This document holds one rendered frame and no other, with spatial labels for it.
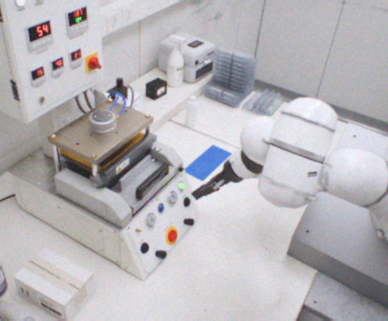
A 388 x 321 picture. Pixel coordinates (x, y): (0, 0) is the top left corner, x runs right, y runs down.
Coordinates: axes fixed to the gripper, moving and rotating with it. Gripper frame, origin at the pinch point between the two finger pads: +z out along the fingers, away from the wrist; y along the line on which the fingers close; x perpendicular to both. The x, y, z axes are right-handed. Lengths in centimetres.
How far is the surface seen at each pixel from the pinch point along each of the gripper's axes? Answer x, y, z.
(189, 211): 3.7, 0.2, 10.7
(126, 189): -16.4, 18.2, 4.0
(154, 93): -41, -52, 38
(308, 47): -5, -234, 53
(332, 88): 33, -234, 60
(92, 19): -61, 0, -13
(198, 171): -2.6, -25.0, 21.1
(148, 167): -17.0, 6.1, 4.5
